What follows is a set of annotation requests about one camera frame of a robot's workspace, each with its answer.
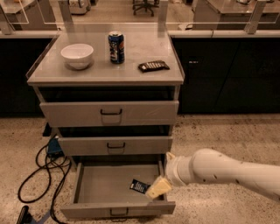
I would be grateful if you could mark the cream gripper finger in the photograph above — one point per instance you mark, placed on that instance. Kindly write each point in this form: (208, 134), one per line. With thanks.
(160, 186)

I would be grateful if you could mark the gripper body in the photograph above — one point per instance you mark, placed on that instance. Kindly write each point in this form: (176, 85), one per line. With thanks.
(171, 170)

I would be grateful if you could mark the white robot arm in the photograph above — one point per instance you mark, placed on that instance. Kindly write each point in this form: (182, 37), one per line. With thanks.
(207, 166)

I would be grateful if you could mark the grey bottom drawer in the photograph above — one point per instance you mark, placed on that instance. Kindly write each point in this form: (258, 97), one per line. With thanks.
(103, 191)

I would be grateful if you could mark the grey drawer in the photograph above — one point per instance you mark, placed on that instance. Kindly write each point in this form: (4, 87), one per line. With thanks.
(109, 113)
(121, 145)
(103, 191)

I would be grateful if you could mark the grey top drawer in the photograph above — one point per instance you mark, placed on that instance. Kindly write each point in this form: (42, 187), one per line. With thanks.
(109, 113)

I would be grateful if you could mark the grey middle drawer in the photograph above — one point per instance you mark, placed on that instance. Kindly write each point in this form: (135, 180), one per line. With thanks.
(121, 145)

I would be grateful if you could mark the grey drawer cabinet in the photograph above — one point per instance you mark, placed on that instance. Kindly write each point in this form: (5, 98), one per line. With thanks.
(103, 81)

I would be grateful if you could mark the dark counter cabinet right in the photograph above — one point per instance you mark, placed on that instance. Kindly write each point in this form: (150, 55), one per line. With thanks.
(229, 75)

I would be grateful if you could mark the dark counter cabinet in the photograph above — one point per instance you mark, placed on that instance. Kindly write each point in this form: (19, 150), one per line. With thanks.
(18, 55)
(229, 75)

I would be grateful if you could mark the dark counter cabinet left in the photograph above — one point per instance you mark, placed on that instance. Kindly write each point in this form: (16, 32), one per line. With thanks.
(18, 55)

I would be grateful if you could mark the blue power box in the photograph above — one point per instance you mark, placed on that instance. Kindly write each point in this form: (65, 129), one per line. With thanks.
(53, 147)

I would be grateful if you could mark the black object on floor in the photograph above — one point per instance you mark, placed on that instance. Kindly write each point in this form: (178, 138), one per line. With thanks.
(24, 216)

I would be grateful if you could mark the blue pepsi can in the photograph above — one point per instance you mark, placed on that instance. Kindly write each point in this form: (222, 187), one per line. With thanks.
(116, 47)

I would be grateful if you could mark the white ceramic bowl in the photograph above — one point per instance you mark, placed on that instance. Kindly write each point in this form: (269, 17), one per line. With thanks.
(77, 56)

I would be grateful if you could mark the background desk right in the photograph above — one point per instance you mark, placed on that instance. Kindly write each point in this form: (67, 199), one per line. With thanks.
(231, 15)

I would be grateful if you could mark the background desk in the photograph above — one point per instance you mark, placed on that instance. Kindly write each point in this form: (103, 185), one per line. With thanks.
(27, 15)
(231, 15)

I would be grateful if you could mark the black office chair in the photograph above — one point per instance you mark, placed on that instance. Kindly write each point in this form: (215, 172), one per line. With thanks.
(145, 5)

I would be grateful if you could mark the white appliance in background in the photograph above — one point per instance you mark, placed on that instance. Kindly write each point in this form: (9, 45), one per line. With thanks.
(79, 7)

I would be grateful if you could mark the background desk left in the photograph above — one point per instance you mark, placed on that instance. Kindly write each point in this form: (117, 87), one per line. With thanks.
(27, 15)

